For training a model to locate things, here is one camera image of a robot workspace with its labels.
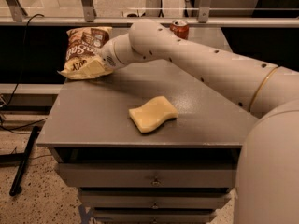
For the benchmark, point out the orange soda can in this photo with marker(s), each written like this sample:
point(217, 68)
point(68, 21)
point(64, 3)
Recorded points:
point(180, 28)

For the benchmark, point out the middle grey drawer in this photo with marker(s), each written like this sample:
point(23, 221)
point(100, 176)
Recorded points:
point(154, 199)

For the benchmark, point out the grey drawer cabinet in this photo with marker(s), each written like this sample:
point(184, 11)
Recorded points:
point(156, 142)

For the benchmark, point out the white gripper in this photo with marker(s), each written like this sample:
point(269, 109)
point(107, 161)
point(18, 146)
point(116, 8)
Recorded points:
point(107, 56)

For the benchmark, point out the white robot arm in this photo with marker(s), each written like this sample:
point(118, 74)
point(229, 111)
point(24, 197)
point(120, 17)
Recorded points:
point(267, 179)

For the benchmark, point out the brown sea salt chip bag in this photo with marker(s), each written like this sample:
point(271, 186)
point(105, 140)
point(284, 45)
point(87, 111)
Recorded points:
point(82, 59)

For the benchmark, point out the metal railing frame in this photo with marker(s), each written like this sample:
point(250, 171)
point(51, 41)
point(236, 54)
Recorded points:
point(223, 13)

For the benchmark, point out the top grey drawer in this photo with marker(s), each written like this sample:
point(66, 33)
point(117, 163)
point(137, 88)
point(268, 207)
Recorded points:
point(145, 175)

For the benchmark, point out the black metal floor stand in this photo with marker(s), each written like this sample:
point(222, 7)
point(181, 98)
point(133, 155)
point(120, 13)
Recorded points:
point(20, 160)

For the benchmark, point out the yellow wavy sponge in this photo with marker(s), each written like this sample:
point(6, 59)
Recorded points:
point(152, 114)

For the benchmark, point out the bottom grey drawer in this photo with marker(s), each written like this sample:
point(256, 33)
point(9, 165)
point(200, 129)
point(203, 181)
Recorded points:
point(153, 216)

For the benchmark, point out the grey drawer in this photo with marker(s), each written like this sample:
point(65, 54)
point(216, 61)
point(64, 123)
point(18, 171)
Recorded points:
point(145, 175)
point(154, 199)
point(153, 216)

